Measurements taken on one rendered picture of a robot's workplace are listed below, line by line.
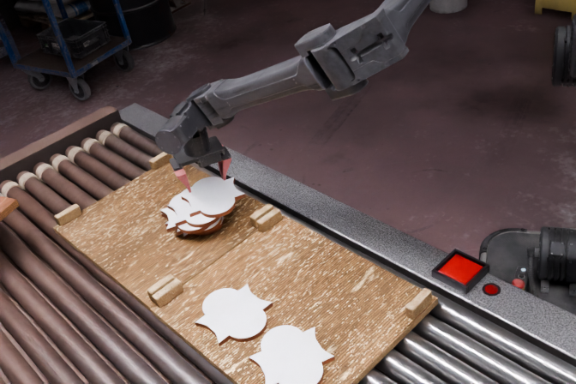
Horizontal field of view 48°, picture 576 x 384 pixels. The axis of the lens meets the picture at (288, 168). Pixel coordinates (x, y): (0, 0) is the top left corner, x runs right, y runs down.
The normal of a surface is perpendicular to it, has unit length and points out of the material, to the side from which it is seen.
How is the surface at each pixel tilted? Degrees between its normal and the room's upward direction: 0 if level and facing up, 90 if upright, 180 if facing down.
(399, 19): 64
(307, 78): 100
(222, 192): 0
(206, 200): 0
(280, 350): 0
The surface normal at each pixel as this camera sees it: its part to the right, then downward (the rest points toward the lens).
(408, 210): -0.16, -0.81
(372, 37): -0.21, 0.52
